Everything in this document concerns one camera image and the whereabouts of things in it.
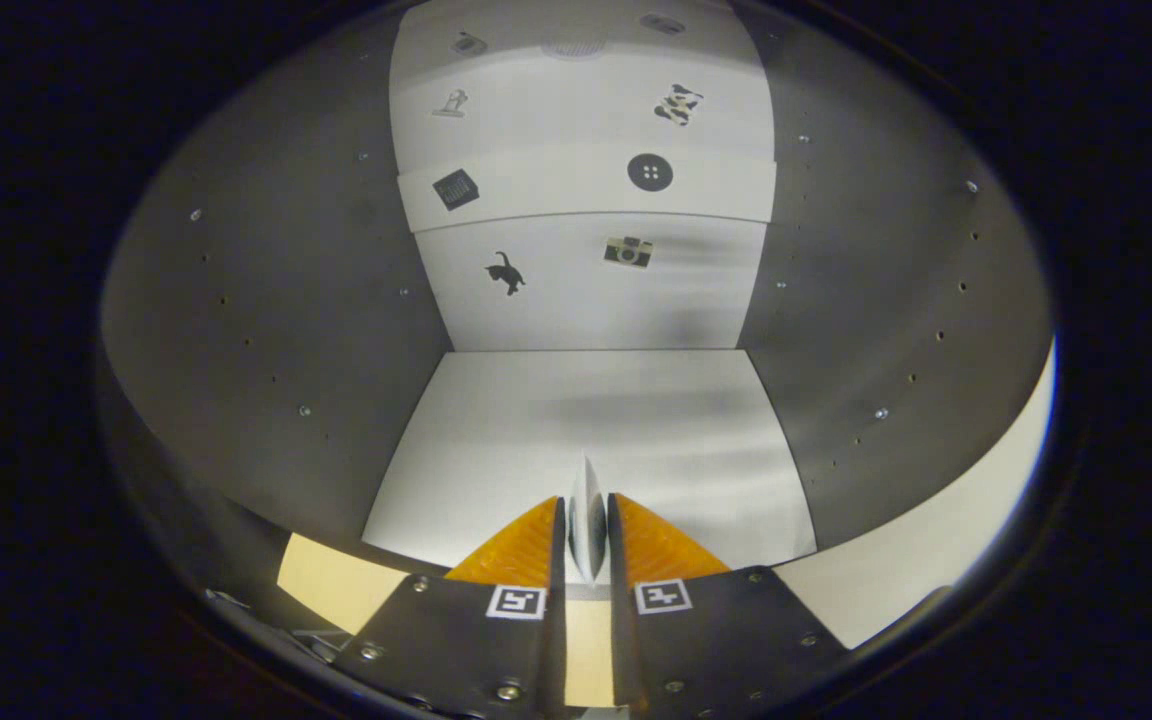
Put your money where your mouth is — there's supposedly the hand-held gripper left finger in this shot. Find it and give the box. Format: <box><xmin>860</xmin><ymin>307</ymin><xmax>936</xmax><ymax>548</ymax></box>
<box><xmin>333</xmin><ymin>493</ymin><xmax>569</xmax><ymax>720</ymax></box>

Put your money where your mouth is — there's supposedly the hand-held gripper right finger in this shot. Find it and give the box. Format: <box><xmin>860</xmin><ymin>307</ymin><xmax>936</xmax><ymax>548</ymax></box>
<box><xmin>606</xmin><ymin>492</ymin><xmax>849</xmax><ymax>720</ymax></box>

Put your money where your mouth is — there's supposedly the white cabinet bottom board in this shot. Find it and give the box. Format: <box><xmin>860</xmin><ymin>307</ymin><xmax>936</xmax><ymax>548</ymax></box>
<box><xmin>361</xmin><ymin>350</ymin><xmax>819</xmax><ymax>571</ymax></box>

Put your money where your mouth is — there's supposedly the grey cabinet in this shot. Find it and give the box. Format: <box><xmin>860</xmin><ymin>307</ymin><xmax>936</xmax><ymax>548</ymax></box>
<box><xmin>101</xmin><ymin>0</ymin><xmax>1055</xmax><ymax>601</ymax></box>

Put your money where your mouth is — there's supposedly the white cabinet shelf board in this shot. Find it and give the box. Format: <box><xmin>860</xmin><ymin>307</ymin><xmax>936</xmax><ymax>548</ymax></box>
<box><xmin>398</xmin><ymin>140</ymin><xmax>779</xmax><ymax>234</ymax></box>

